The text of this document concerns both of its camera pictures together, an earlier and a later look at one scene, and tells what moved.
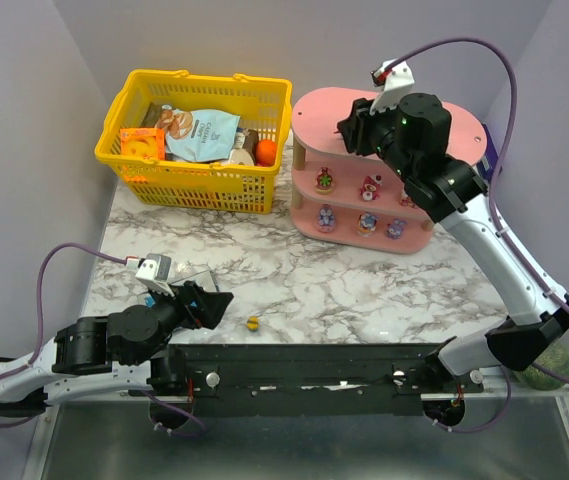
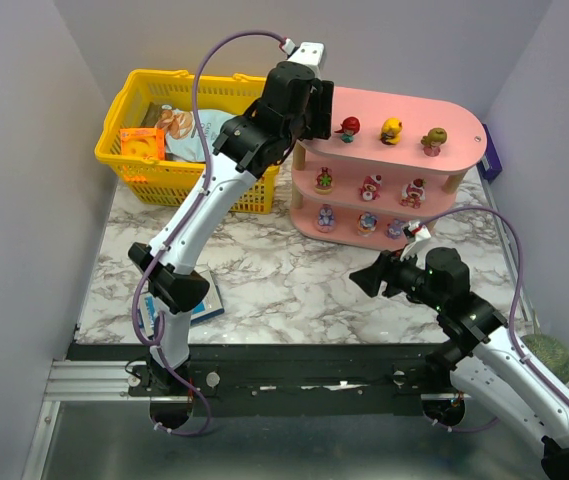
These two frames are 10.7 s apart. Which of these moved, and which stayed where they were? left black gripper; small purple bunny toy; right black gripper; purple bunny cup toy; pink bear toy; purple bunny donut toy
Moved: right black gripper; left black gripper
Stayed: pink bear toy; purple bunny cup toy; purple bunny donut toy; small purple bunny toy
